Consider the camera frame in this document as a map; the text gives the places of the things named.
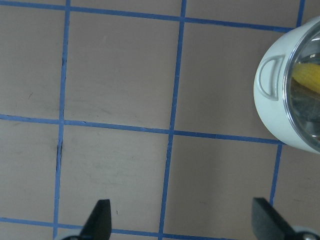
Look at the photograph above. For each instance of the yellow corn cob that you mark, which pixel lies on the yellow corn cob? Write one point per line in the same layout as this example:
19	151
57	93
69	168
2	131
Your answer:
307	75

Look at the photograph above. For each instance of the pale green cooking pot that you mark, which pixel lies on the pale green cooking pot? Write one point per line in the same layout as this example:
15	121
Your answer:
269	88

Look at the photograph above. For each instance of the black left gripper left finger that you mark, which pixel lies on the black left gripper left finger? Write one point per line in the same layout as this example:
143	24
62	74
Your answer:
99	224

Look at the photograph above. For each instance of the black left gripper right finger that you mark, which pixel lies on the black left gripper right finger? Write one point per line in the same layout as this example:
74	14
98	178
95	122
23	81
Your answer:
268	224

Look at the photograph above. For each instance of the glass pot lid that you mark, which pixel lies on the glass pot lid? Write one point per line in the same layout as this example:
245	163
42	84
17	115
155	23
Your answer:
303	105

